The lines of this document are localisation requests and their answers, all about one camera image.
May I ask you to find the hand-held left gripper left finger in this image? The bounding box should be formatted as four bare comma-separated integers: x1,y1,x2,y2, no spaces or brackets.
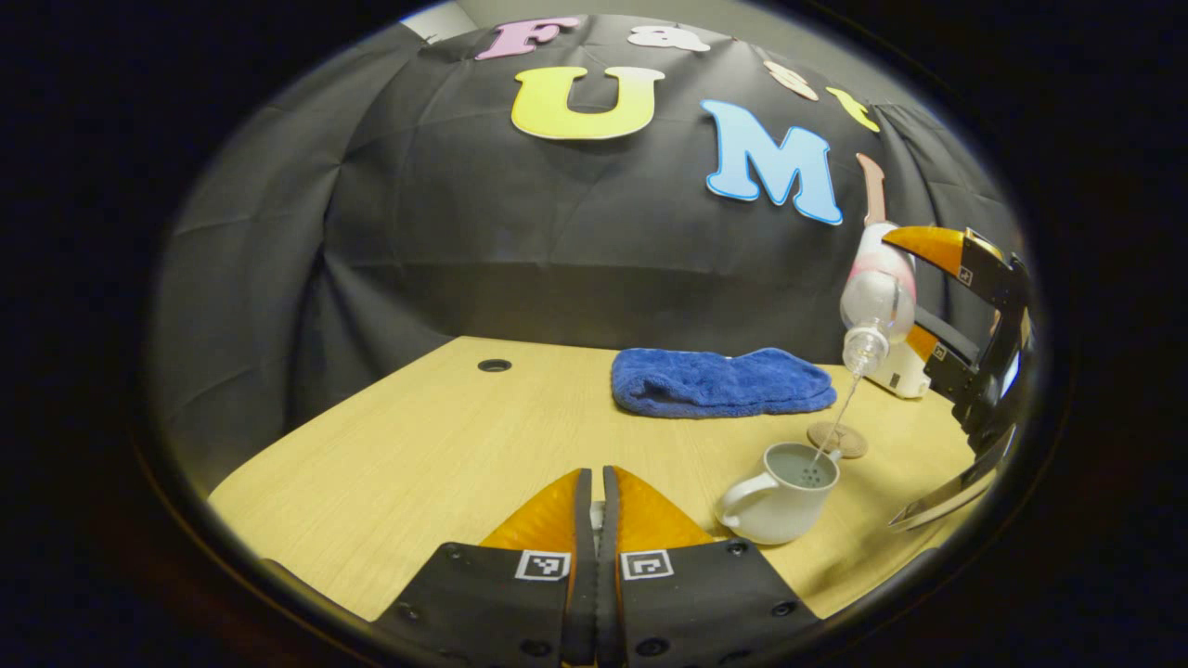
371,467,595,668

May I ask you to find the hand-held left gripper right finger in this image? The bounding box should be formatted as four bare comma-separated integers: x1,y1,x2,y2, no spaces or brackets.
599,465,822,668

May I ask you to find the clear plastic water bottle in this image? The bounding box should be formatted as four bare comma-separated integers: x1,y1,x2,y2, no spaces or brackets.
840,221,920,378

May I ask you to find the round brown coaster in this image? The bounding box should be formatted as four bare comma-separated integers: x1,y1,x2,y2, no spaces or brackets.
807,421,869,459

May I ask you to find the white ceramic teacup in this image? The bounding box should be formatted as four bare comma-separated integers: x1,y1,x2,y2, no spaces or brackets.
717,442,844,546

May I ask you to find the white toaster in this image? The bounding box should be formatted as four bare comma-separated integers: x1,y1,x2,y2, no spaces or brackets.
872,339,932,400

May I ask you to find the blue towel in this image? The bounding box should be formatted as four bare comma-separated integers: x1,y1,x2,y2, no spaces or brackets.
611,347,837,419

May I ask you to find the black backdrop cloth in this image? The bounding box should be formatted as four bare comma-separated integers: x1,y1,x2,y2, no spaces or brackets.
148,14,1031,493

